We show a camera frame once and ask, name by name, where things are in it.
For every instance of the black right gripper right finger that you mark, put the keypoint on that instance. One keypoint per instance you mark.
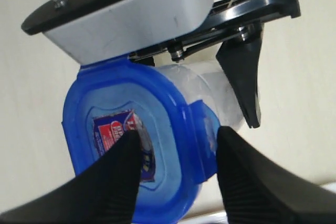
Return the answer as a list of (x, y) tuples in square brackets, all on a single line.
[(245, 175)]

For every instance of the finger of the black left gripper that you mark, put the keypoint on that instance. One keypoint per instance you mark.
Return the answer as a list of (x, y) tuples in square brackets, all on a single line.
[(239, 58)]

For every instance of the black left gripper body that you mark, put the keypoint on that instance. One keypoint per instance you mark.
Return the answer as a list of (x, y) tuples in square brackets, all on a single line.
[(227, 19)]

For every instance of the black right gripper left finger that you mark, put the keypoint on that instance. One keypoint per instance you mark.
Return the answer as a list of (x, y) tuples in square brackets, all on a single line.
[(106, 192)]

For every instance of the blue plastic lid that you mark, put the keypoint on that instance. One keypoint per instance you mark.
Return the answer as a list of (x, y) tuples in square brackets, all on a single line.
[(172, 115)]

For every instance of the clear plastic container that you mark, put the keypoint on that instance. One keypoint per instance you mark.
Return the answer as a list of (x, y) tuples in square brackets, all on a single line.
[(206, 81)]

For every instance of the white rectangular tray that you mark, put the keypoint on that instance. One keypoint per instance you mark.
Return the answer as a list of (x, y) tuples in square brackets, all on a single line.
[(299, 202)]

